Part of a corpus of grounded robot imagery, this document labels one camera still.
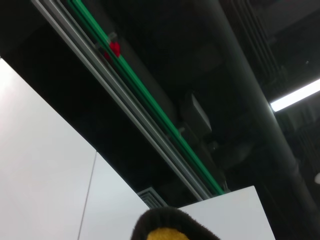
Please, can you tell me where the yellow grey towel black trim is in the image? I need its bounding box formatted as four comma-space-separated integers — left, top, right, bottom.
130, 207, 222, 240

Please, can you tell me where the grey ceiling junction box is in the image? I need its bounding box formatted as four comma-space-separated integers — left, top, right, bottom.
178, 90, 214, 137

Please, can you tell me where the ceiling air vent grille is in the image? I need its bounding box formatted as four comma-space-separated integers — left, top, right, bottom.
136, 185, 169, 210

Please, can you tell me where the red clamp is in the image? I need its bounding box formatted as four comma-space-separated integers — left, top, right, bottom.
103, 41, 122, 61

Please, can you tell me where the large dark ceiling pipe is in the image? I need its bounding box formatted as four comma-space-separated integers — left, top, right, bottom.
212, 0, 320, 240

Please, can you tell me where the white ceiling strip light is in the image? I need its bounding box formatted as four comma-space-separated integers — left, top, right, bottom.
269, 78, 320, 112

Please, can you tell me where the green ceiling rail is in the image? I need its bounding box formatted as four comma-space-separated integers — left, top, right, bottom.
66, 0, 226, 196

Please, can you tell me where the grey ceiling rail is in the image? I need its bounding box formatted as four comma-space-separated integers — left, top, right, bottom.
31, 0, 212, 201

